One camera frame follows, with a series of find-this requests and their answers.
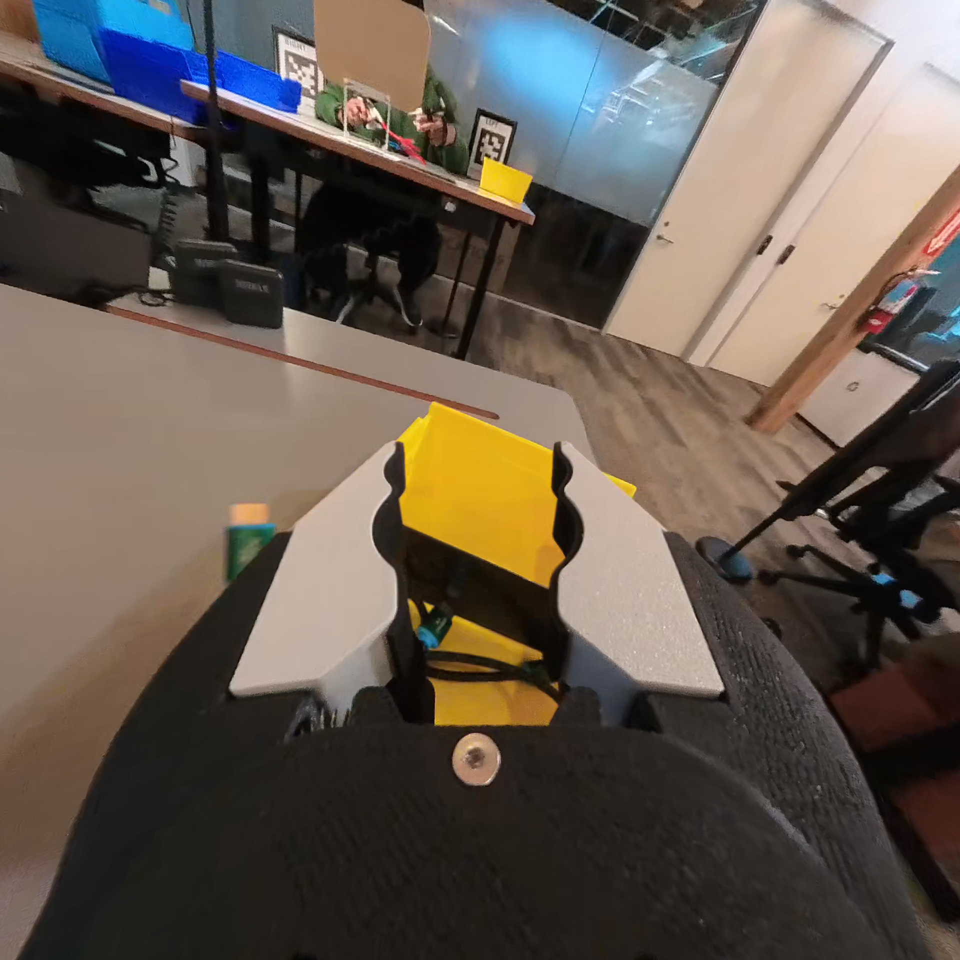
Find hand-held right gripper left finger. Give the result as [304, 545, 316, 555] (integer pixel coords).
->
[227, 441, 411, 711]

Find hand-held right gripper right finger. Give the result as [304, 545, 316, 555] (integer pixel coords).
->
[551, 441, 726, 704]

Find black braided hdmi cable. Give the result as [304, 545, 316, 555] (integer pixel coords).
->
[408, 555, 564, 706]

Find large yellow plastic bin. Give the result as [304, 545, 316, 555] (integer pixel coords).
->
[397, 402, 637, 727]

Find small green and tan object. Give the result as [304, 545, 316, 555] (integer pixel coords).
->
[227, 502, 277, 584]

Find black office chair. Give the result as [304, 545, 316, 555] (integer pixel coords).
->
[757, 341, 960, 676]

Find black hard case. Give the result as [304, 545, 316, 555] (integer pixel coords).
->
[219, 261, 286, 329]
[174, 240, 241, 309]

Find red fire extinguisher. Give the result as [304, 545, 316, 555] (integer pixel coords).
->
[862, 266, 942, 335]

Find dark grey equipment box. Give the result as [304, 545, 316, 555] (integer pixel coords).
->
[0, 180, 155, 301]

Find white door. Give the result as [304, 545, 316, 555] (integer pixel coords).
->
[686, 63, 960, 387]
[603, 0, 895, 360]

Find small yellow plastic bin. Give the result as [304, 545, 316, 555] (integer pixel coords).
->
[478, 156, 534, 205]

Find long desk with black legs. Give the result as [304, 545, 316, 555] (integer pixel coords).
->
[180, 78, 537, 361]

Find black stand pole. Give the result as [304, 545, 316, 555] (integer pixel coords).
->
[201, 0, 232, 243]

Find framed printed tag sign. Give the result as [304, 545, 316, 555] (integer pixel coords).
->
[468, 107, 519, 180]
[271, 26, 325, 99]

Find clear acrylic stand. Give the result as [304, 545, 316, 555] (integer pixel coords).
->
[342, 77, 393, 153]

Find dark blue storage bin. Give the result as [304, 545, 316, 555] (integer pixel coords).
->
[96, 28, 211, 127]
[186, 48, 303, 115]

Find light blue storage bin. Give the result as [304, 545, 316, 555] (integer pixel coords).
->
[31, 0, 195, 85]

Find wooden post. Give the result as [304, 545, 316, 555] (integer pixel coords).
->
[746, 165, 960, 434]

